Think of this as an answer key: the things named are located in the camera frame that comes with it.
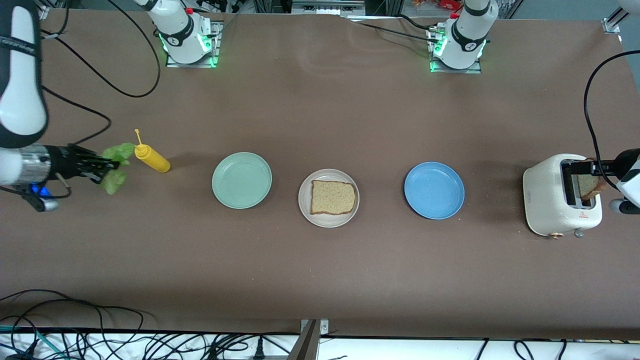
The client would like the blue plate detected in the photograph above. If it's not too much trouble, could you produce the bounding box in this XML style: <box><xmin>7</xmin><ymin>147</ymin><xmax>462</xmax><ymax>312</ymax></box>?
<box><xmin>404</xmin><ymin>161</ymin><xmax>466</xmax><ymax>220</ymax></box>

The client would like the black base cable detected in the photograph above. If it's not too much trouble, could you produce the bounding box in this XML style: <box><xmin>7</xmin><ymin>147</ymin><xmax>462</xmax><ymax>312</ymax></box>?
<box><xmin>345</xmin><ymin>14</ymin><xmax>443</xmax><ymax>45</ymax></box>

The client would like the aluminium corner bracket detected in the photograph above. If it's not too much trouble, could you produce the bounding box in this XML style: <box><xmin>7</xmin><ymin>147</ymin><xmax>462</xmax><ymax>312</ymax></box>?
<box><xmin>602</xmin><ymin>0</ymin><xmax>640</xmax><ymax>35</ymax></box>

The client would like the mint green plate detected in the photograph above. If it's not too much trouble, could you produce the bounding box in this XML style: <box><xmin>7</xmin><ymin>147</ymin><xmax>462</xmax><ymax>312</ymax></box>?
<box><xmin>211</xmin><ymin>151</ymin><xmax>273</xmax><ymax>210</ymax></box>

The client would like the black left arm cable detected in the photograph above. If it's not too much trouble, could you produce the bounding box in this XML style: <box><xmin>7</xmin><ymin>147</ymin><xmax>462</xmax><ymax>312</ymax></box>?
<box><xmin>583</xmin><ymin>50</ymin><xmax>640</xmax><ymax>188</ymax></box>

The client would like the teal floor cable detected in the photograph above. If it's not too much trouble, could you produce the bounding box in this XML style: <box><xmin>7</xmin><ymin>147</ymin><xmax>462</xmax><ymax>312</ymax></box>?
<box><xmin>0</xmin><ymin>325</ymin><xmax>68</xmax><ymax>360</ymax></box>

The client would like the white toaster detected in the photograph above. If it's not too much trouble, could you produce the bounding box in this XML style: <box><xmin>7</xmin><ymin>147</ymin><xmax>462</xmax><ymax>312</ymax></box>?
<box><xmin>522</xmin><ymin>153</ymin><xmax>604</xmax><ymax>239</ymax></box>

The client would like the green lettuce leaf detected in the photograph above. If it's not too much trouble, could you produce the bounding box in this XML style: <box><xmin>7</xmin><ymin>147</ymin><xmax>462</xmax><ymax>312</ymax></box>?
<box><xmin>99</xmin><ymin>142</ymin><xmax>137</xmax><ymax>196</ymax></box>

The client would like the grey metal device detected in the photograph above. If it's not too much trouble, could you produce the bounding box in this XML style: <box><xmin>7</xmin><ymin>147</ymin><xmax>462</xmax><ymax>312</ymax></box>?
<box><xmin>291</xmin><ymin>0</ymin><xmax>367</xmax><ymax>16</ymax></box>

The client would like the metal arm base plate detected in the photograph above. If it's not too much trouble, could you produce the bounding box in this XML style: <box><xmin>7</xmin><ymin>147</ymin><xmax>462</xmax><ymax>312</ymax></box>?
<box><xmin>165</xmin><ymin>20</ymin><xmax>224</xmax><ymax>69</ymax></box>
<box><xmin>427</xmin><ymin>27</ymin><xmax>483</xmax><ymax>75</ymax></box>

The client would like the long black floor cable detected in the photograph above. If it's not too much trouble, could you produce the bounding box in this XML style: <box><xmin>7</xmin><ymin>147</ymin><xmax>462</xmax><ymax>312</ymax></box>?
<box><xmin>0</xmin><ymin>288</ymin><xmax>147</xmax><ymax>333</ymax></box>

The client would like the aluminium profile post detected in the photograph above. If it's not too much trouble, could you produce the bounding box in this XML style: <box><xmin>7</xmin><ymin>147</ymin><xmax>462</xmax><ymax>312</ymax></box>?
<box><xmin>299</xmin><ymin>318</ymin><xmax>331</xmax><ymax>360</ymax></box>

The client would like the brown bread slice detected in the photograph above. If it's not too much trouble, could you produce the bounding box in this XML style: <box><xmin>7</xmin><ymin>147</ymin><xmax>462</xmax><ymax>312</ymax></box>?
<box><xmin>310</xmin><ymin>180</ymin><xmax>357</xmax><ymax>216</ymax></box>
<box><xmin>577</xmin><ymin>159</ymin><xmax>609</xmax><ymax>202</ymax></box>

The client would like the beige plate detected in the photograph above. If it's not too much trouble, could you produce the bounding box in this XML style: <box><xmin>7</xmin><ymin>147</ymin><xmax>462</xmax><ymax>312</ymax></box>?
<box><xmin>298</xmin><ymin>168</ymin><xmax>361</xmax><ymax>229</ymax></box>

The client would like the yellow squeeze bottle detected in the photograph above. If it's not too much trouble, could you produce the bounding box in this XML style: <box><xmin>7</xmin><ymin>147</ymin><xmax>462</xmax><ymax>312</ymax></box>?
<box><xmin>133</xmin><ymin>128</ymin><xmax>172</xmax><ymax>174</ymax></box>

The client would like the red orange package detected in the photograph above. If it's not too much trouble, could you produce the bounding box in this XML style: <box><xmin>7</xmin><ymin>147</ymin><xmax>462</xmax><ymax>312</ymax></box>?
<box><xmin>411</xmin><ymin>0</ymin><xmax>463</xmax><ymax>12</ymax></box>

